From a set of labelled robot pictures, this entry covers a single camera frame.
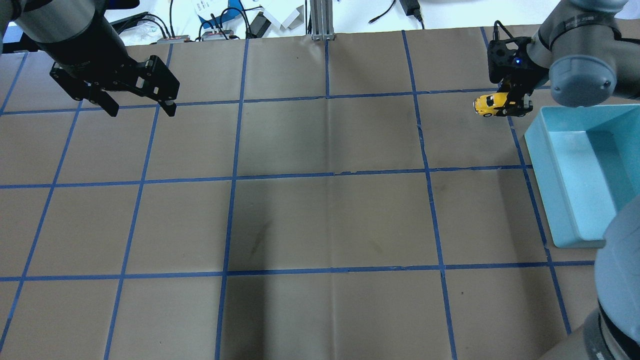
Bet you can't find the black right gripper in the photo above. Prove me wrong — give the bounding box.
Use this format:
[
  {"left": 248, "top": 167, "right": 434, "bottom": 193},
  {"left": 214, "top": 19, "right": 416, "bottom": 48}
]
[{"left": 502, "top": 66, "right": 549, "bottom": 117}]

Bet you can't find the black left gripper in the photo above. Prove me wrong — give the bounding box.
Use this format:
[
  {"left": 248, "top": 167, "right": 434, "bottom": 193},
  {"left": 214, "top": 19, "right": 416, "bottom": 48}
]
[{"left": 49, "top": 55, "right": 180, "bottom": 117}]

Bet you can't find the yellow toy beetle car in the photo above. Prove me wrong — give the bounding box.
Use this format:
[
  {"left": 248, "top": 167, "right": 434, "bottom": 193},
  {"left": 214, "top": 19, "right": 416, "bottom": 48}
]
[{"left": 473, "top": 92, "right": 508, "bottom": 117}]

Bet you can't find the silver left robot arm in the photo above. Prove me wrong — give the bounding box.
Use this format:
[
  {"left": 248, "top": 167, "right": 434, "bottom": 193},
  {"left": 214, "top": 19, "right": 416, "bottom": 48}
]
[{"left": 0, "top": 0, "right": 180, "bottom": 117}]

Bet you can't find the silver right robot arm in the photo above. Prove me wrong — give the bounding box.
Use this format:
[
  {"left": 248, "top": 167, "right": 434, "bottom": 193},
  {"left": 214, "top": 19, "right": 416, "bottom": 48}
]
[{"left": 487, "top": 0, "right": 639, "bottom": 360}]

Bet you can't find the turquoise plastic bin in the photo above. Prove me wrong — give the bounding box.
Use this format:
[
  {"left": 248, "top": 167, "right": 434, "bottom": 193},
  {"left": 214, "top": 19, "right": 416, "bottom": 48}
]
[{"left": 525, "top": 104, "right": 640, "bottom": 248}]

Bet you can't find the blue box on desk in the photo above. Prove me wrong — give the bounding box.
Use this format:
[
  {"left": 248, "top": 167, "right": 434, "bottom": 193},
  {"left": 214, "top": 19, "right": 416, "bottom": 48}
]
[{"left": 195, "top": 0, "right": 255, "bottom": 38}]

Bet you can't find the black power adapter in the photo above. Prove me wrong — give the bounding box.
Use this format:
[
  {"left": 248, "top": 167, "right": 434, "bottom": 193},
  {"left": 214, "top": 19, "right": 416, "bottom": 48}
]
[{"left": 398, "top": 0, "right": 421, "bottom": 16}]

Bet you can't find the white folded cardboard piece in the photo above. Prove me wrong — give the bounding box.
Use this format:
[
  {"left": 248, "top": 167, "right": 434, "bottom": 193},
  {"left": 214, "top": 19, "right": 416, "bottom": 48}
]
[{"left": 260, "top": 0, "right": 306, "bottom": 30}]

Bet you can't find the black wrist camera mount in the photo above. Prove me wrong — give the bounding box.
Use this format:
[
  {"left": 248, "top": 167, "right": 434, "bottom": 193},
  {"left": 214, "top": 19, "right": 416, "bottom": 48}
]
[{"left": 487, "top": 36, "right": 532, "bottom": 84}]

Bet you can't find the aluminium frame post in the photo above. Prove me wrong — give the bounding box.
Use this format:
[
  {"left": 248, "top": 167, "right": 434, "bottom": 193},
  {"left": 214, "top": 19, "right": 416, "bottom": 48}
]
[{"left": 307, "top": 0, "right": 335, "bottom": 42}]

